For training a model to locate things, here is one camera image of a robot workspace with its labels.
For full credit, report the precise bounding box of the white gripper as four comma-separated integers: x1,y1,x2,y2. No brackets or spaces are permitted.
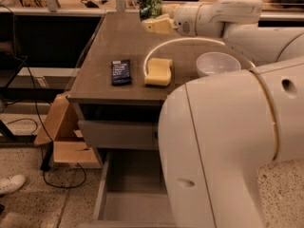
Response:
142,3,202,37

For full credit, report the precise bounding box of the green soda can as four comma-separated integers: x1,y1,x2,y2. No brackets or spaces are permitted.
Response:
140,0,162,21

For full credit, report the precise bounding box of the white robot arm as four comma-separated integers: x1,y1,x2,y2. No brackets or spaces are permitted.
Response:
142,0,304,228

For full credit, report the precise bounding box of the grey drawer cabinet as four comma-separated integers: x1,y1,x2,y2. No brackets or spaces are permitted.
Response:
68,12,253,163

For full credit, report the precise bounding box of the grey upper drawer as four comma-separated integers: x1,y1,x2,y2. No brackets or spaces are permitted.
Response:
78,120,158,150

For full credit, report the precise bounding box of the open grey middle drawer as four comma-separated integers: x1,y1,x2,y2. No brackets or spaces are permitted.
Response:
78,150,175,228

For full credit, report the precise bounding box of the yellow sponge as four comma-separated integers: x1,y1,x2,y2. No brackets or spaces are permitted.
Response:
144,58,173,86

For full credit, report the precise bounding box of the white bowl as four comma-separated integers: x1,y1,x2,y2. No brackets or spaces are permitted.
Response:
197,52,241,77

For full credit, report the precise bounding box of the dark blue snack bar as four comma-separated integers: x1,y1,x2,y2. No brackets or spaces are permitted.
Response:
111,60,132,86

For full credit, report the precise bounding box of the dark side shelf unit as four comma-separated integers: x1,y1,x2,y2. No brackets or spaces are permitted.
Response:
0,41,80,144

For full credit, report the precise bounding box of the brown cardboard box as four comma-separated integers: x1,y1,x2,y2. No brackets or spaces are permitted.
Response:
34,93,102,168

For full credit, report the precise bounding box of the white shoe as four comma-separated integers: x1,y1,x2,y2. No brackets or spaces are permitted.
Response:
0,174,26,195

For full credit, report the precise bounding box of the black floor cable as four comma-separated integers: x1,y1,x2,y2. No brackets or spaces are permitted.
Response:
0,4,87,190

